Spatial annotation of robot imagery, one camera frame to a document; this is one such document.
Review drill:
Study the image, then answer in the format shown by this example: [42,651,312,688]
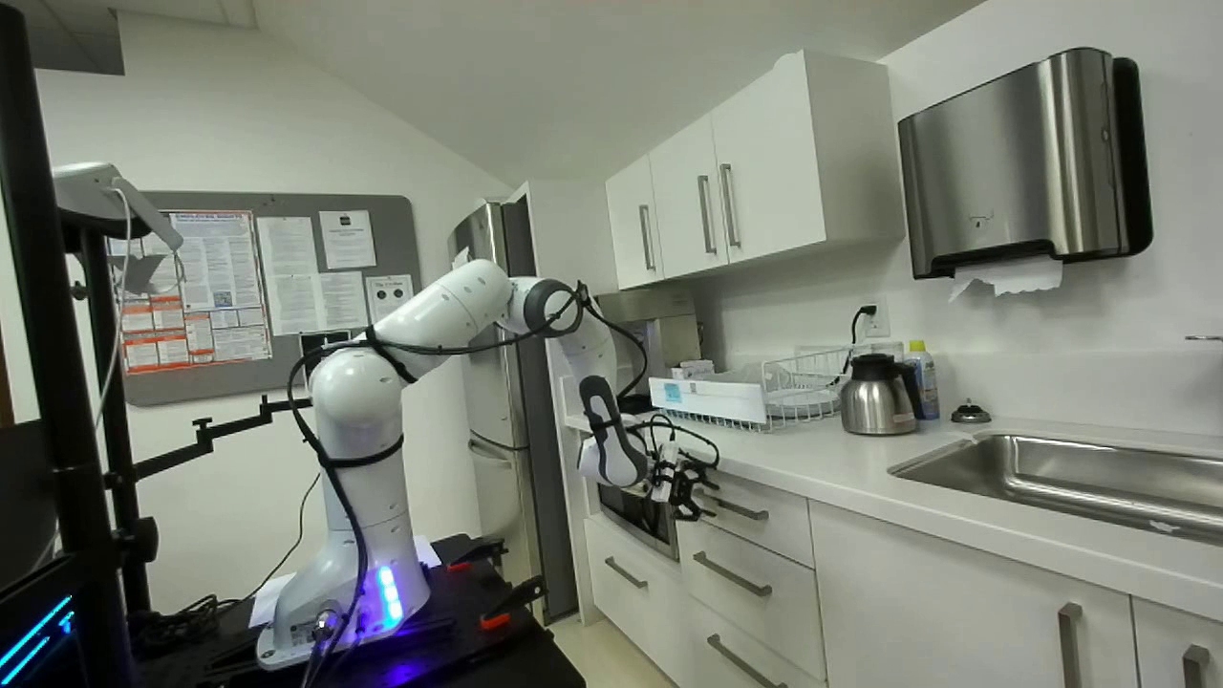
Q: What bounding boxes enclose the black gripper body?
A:
[642,442,703,507]

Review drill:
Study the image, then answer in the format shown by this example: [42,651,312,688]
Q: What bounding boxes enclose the shallow white drawer metal handle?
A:
[674,457,819,569]

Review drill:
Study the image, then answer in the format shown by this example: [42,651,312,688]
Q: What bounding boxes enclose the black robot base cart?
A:
[138,531,589,688]

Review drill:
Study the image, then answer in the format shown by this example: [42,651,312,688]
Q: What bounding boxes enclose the black built-in microwave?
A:
[589,434,680,563]

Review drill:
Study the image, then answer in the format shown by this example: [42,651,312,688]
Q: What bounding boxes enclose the white box blue label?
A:
[646,372,773,426]

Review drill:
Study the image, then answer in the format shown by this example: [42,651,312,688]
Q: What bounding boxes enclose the stainless steel refrigerator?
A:
[450,195,585,625]

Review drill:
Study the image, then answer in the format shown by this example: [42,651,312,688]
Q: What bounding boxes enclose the stainless steel kettle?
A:
[838,353,926,440]

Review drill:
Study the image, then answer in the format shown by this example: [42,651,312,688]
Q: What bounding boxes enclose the blue yellow carton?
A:
[894,336,947,423]

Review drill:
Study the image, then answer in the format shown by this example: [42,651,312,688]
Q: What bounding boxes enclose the white upper cabinet door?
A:
[646,113,734,284]
[604,151,666,293]
[708,49,834,266]

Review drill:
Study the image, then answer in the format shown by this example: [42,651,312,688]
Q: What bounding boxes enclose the wide white cabinet door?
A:
[810,499,1138,688]

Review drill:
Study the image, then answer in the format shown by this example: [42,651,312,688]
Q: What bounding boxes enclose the white upper cabinet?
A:
[604,49,908,293]

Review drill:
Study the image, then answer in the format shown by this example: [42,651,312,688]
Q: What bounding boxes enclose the white paper towel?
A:
[947,251,1065,307]

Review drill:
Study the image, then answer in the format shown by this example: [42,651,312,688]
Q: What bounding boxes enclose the stainless steel sink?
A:
[887,426,1223,551]

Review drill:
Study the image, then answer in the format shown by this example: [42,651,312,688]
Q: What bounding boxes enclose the small white notice sheet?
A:
[316,206,377,275]

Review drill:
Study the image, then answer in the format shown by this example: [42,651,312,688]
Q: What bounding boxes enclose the long white paper sheet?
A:
[257,215,321,341]

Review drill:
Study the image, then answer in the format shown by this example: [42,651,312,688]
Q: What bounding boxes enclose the steel paper towel dispenser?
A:
[894,45,1157,284]

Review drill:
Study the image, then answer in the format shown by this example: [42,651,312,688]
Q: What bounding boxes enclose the white base cabinet door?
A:
[1131,596,1223,688]

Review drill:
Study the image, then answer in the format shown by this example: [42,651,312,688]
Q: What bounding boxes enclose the grey bulletin board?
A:
[106,187,427,412]

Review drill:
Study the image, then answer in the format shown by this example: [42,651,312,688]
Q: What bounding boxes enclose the grey angled metal plate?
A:
[51,159,182,251]

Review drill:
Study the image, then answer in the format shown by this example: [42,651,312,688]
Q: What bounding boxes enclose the black monitor blue lines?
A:
[0,556,92,688]

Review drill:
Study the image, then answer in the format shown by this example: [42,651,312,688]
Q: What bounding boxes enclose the narrow white drawer metal handle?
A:
[582,507,694,684]

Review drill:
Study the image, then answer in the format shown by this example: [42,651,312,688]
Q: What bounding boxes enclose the wire dish rack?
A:
[759,346,854,426]

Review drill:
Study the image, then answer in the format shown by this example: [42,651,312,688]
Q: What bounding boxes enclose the deep white drawer metal handle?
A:
[680,596,824,688]
[678,512,831,681]

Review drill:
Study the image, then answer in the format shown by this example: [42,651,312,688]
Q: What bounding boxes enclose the black power cord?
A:
[845,300,887,374]

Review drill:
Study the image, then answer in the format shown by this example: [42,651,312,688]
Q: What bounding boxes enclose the black stand frame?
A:
[0,0,166,688]

